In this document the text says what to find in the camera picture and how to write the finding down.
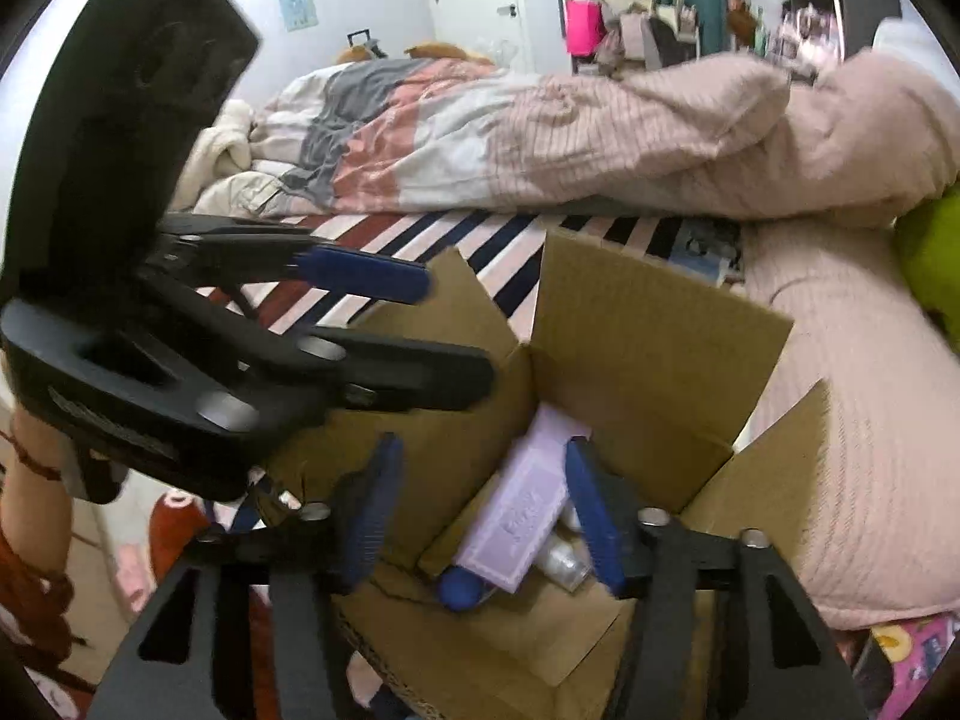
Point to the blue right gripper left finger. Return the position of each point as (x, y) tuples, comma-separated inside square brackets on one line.
[(363, 505)]

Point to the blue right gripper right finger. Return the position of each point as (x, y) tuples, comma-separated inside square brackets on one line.
[(607, 510)]

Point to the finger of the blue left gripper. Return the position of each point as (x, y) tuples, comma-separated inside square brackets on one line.
[(349, 271)]

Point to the blue round object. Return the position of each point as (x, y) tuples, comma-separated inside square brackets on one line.
[(460, 590)]

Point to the purple carton box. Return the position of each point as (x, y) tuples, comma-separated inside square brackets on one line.
[(528, 496)]

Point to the person left hand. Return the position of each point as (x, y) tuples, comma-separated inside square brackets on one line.
[(37, 511)]

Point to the striped pink fleece blanket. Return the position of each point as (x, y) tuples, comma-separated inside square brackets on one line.
[(505, 251)]

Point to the cream fluffy blanket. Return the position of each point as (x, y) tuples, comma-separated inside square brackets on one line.
[(235, 165)]

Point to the brown plush toy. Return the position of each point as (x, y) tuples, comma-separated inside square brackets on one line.
[(432, 50)]

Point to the pink bag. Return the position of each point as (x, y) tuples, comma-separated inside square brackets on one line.
[(584, 27)]

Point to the green plush pillow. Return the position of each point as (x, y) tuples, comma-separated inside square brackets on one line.
[(927, 246)]

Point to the patchwork pink grey duvet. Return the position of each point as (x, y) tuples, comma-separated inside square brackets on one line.
[(725, 136)]

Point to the blue wall poster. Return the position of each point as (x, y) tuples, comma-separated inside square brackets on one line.
[(298, 14)]

